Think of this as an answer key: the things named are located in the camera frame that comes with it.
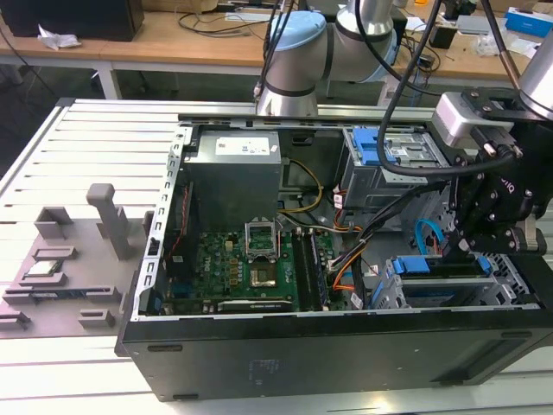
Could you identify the hard disk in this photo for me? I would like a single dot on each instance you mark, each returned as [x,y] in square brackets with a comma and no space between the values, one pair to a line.
[412,264]

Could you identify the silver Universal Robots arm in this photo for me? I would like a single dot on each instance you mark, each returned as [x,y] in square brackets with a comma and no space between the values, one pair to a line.
[294,52]

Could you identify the silver disk bay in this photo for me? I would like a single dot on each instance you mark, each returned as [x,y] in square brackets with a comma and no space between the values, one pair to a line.
[389,289]

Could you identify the black RAM slot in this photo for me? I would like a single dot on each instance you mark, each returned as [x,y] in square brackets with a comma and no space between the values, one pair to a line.
[301,268]
[318,268]

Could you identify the black expansion slot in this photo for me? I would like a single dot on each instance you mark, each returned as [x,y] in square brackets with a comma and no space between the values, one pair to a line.
[255,305]

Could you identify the silver optical drive cage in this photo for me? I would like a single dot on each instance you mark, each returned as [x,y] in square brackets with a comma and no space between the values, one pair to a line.
[358,186]

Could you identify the blue optical drive carrier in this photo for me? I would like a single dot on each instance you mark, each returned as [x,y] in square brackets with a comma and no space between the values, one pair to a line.
[367,147]

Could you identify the small black desk device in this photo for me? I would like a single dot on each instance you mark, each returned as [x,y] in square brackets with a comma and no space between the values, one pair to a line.
[441,36]

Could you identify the blue cardboard box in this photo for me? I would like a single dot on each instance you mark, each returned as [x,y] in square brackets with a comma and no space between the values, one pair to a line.
[529,21]

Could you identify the black open PC case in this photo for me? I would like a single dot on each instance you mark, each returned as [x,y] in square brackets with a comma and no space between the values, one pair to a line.
[302,359]

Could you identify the grey power supply unit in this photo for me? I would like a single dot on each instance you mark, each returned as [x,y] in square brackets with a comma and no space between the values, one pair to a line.
[233,177]

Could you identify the green Dell motherboard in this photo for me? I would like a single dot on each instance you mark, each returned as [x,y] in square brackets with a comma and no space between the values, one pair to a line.
[216,259]

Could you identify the wooden desk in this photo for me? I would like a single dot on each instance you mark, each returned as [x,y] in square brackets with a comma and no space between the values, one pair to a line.
[194,47]

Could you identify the grey parts rack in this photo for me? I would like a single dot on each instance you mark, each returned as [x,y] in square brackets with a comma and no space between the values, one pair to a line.
[82,311]

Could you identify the RAM stick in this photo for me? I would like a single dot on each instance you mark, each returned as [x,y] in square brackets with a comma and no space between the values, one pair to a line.
[56,295]

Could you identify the silver CPU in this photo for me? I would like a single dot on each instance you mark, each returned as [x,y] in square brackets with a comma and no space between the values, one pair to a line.
[43,268]

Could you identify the black box on desk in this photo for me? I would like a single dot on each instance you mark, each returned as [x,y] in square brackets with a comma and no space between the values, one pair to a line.
[73,19]

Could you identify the crumpled white paper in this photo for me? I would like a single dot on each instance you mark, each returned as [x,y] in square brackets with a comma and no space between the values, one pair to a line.
[56,40]

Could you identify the black camera bracket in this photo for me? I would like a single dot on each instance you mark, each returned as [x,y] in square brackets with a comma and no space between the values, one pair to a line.
[497,110]

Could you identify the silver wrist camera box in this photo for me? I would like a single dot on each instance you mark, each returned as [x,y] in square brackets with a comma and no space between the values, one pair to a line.
[453,119]

